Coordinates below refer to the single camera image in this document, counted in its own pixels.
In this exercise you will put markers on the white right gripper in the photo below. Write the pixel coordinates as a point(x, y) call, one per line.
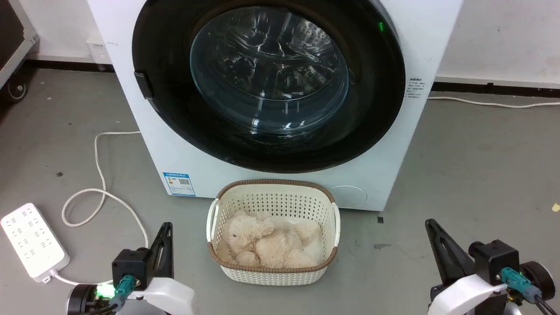
point(468, 295)

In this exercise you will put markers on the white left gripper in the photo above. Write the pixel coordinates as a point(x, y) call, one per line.
point(170, 295)

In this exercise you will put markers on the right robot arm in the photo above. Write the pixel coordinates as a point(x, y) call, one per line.
point(540, 280)

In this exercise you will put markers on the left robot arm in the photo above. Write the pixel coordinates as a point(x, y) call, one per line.
point(83, 299)

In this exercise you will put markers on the white front-load washing machine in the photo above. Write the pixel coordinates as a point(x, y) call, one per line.
point(183, 144)

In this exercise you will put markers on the round black glass washer door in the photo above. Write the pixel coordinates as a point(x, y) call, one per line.
point(372, 109)

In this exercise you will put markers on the blue energy label sticker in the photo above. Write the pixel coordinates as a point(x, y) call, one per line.
point(179, 183)

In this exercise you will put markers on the beige plush teddy bear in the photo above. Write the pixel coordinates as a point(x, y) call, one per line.
point(267, 245)

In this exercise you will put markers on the white perforated laundry basket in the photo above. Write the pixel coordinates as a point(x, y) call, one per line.
point(273, 273)

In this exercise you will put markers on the round white filter cover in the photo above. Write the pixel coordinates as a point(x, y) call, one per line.
point(350, 196)

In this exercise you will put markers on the white power strip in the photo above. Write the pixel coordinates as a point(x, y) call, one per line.
point(30, 240)

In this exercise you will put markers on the white text sticker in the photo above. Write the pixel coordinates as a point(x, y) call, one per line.
point(418, 89)

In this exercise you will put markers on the black wheeled equipment case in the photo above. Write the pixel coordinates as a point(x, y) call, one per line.
point(11, 39)

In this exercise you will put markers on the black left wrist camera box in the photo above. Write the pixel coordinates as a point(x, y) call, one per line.
point(131, 267)

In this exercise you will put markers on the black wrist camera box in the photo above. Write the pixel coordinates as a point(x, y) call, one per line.
point(131, 267)
point(494, 260)

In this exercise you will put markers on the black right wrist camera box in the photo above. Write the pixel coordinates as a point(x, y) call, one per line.
point(494, 260)

